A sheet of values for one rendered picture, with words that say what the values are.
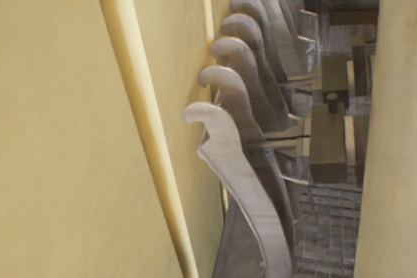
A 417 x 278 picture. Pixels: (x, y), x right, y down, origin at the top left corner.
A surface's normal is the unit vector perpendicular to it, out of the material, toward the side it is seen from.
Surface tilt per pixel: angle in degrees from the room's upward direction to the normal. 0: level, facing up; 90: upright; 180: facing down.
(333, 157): 13
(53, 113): 90
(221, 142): 90
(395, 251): 64
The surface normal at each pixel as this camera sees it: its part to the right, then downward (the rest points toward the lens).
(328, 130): -0.30, -0.72
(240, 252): -0.08, -0.71
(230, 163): -0.23, 0.70
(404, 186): -0.89, -0.14
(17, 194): 0.97, 0.11
